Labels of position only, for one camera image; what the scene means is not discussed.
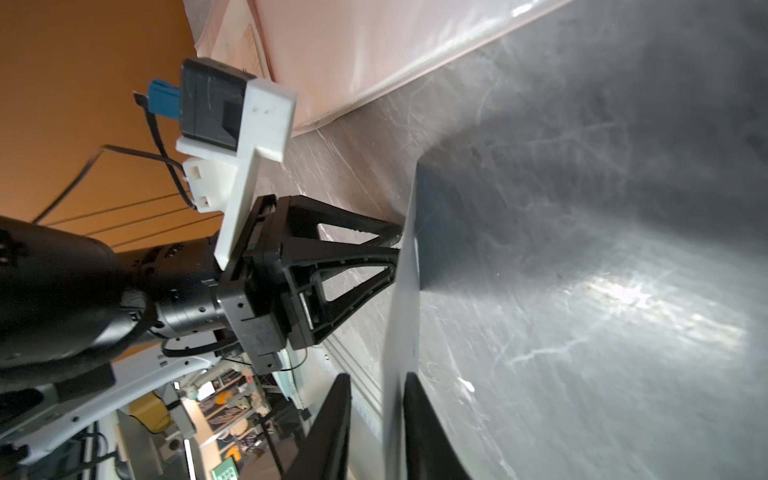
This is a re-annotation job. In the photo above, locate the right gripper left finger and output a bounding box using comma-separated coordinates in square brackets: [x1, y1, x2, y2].
[281, 373, 352, 480]

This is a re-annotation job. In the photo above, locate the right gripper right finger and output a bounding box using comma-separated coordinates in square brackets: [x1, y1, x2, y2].
[403, 372, 470, 480]

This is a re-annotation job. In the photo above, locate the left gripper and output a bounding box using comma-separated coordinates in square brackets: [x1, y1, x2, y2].
[119, 195, 403, 374]

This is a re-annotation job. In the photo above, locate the green card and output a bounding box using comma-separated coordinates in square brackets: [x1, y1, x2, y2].
[382, 163, 767, 479]

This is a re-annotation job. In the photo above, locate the pink photo album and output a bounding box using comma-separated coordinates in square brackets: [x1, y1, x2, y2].
[183, 1, 562, 135]

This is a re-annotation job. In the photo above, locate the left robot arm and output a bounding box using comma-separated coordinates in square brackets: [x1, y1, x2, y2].
[1, 195, 402, 479]

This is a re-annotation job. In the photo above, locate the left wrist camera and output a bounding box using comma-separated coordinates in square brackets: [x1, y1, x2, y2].
[134, 58, 297, 269]

